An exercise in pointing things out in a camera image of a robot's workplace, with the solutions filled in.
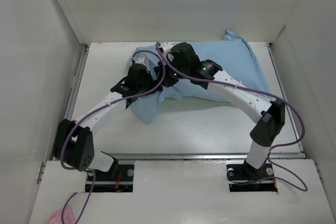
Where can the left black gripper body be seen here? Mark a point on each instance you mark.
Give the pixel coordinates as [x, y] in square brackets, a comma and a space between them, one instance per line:
[148, 84]

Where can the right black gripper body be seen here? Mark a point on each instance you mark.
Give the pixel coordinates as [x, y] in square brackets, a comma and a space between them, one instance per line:
[169, 79]

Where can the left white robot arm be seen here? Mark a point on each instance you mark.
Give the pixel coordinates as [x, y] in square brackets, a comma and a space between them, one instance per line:
[74, 143]

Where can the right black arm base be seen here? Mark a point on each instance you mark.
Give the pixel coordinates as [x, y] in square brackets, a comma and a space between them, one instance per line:
[244, 178]

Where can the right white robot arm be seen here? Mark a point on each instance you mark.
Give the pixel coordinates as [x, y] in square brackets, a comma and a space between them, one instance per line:
[268, 115]

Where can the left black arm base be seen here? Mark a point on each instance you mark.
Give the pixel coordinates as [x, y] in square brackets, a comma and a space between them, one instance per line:
[119, 180]

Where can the pink cloth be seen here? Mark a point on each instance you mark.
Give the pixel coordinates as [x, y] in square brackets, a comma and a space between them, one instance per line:
[62, 216]

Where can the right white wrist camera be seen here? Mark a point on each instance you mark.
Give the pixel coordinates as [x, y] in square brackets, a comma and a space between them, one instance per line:
[165, 47]

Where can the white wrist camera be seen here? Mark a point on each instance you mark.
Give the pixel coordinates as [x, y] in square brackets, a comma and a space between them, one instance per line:
[165, 47]
[144, 60]

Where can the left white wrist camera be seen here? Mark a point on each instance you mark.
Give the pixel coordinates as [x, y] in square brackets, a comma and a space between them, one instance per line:
[144, 60]

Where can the aluminium left rail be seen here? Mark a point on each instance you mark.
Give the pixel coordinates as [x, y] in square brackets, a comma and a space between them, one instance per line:
[68, 103]

